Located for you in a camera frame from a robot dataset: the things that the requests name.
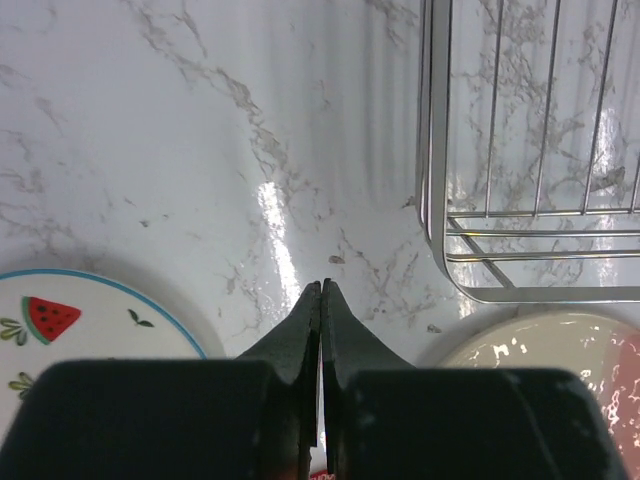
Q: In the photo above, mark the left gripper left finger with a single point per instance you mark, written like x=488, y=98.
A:
x=253, y=417

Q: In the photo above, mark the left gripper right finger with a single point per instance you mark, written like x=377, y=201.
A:
x=387, y=419

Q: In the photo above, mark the metal wire dish rack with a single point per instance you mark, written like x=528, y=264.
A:
x=528, y=149

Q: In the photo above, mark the red instruction card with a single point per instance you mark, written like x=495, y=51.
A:
x=322, y=475

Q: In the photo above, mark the watermelon pattern plate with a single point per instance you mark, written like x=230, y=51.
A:
x=53, y=315

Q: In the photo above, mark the pink and cream plate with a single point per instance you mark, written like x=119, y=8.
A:
x=601, y=351

